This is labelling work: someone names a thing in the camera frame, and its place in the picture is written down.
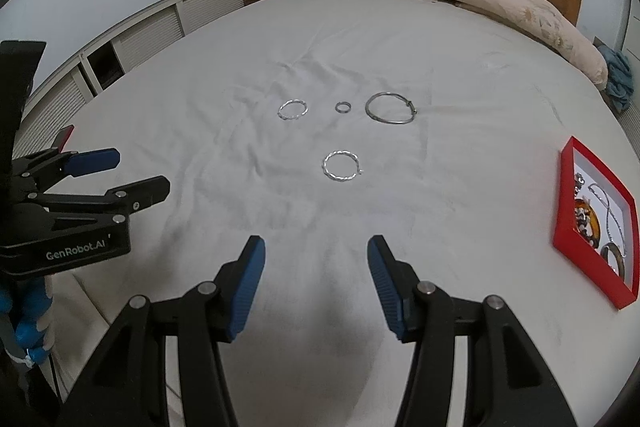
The person's left hand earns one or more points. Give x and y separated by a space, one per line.
25 332

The bed with white sheet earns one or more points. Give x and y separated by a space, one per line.
350 37

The thin silver bangle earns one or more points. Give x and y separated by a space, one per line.
366 107

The dark green bangle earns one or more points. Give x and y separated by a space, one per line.
606 252

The red shallow box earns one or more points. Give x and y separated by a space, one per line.
575 252

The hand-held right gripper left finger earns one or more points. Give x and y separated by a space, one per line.
245 292

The twisted silver hoop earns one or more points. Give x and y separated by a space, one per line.
279 111
324 164

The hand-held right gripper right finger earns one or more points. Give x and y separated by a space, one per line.
387 292

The low white louvred cabinet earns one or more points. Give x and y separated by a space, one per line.
150 32

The white wardrobe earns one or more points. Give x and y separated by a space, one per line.
632 7

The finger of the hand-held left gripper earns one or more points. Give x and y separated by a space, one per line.
92 160
130 197

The amber bangle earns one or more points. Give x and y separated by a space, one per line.
595 227

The blue clothing pile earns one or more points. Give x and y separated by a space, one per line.
617 77

